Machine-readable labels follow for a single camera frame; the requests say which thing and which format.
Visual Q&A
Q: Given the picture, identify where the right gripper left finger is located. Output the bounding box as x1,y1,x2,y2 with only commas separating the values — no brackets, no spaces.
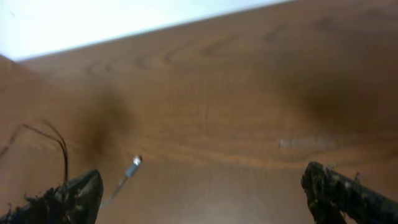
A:
1,169,104,224

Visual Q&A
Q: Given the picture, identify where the white usb cable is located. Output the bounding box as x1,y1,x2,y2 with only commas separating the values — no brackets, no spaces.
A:
99,154,144,209

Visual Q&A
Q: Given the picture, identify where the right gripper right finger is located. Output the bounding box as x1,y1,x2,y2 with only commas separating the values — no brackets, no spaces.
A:
301,161,397,224

